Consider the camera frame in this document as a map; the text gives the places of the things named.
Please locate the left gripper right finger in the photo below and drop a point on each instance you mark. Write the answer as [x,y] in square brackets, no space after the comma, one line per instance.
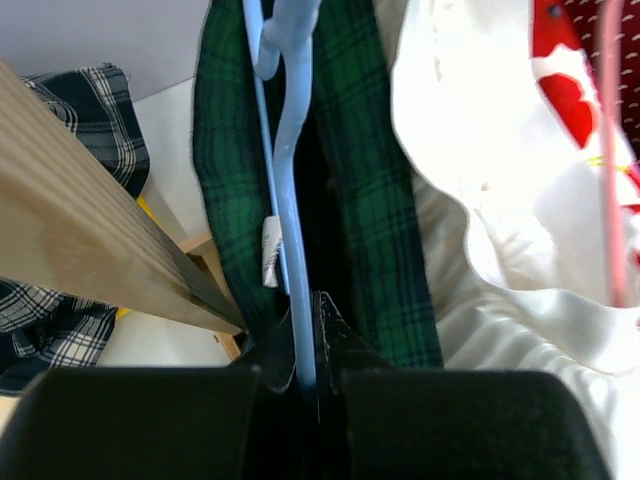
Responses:
[382,422]

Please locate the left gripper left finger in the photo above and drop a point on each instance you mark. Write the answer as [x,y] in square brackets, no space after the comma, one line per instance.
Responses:
[232,422]

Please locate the dark green plaid skirt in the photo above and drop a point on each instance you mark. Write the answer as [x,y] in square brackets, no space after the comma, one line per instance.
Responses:
[354,187]

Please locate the blue hanger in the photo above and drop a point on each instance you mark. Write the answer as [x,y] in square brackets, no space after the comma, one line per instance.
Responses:
[286,37]

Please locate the white red floral skirt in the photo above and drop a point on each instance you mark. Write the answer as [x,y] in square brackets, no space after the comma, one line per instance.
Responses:
[564,54]

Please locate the pink hanger with white dress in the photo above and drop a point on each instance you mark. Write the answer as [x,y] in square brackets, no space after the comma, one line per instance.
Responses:
[609,29]

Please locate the white pleated dress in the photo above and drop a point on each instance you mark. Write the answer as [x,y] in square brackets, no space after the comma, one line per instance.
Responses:
[511,214]

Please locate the wooden clothes rack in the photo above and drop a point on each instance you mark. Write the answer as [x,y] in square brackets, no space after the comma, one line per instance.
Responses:
[68,225]

